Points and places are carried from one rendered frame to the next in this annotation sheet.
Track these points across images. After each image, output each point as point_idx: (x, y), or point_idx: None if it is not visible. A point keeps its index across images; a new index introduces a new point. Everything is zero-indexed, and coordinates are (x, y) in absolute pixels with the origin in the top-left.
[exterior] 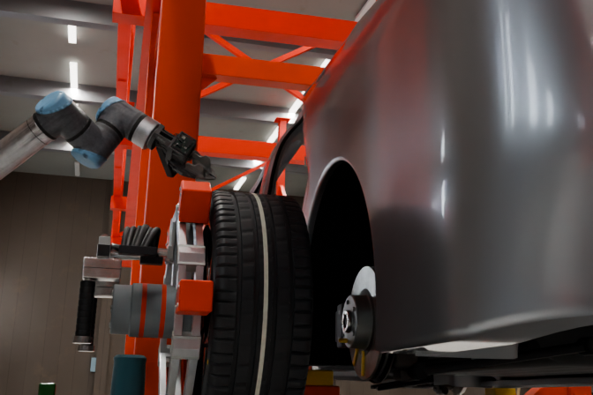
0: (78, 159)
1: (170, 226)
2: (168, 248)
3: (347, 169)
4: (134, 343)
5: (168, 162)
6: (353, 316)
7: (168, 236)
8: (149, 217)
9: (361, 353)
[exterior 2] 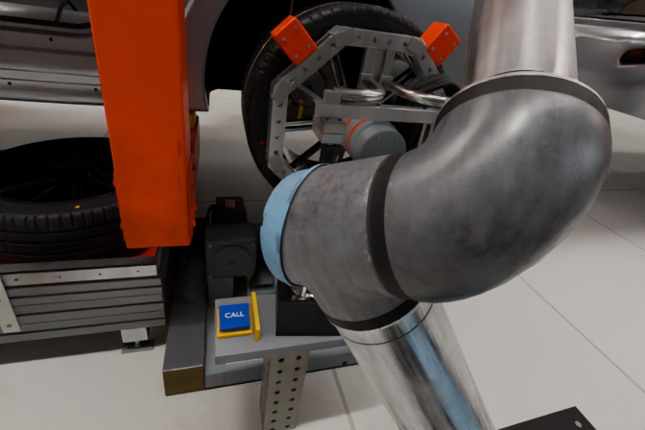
0: None
1: (354, 38)
2: (392, 80)
3: None
4: (133, 152)
5: None
6: (317, 86)
7: (302, 34)
8: None
9: (297, 105)
